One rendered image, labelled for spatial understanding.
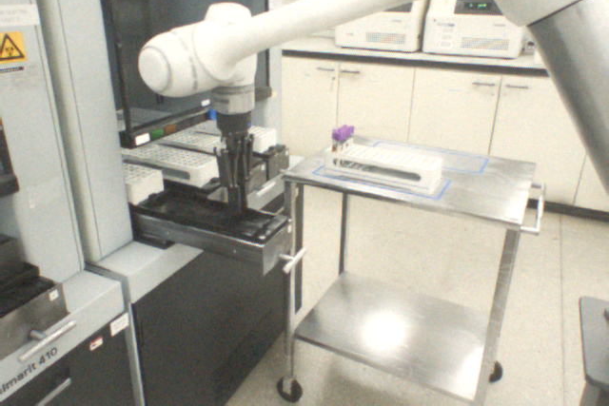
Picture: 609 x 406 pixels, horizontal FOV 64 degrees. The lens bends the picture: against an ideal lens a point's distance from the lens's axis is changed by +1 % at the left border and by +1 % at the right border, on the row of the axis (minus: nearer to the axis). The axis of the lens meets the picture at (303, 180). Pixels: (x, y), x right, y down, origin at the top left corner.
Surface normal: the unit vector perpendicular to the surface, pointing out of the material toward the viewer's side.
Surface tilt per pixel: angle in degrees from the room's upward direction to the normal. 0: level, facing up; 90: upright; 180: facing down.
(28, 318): 90
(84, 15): 90
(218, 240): 90
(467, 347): 0
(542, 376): 0
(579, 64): 101
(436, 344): 0
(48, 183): 90
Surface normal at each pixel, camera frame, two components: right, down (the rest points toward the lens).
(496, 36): -0.43, 0.33
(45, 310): 0.90, 0.18
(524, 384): 0.02, -0.93
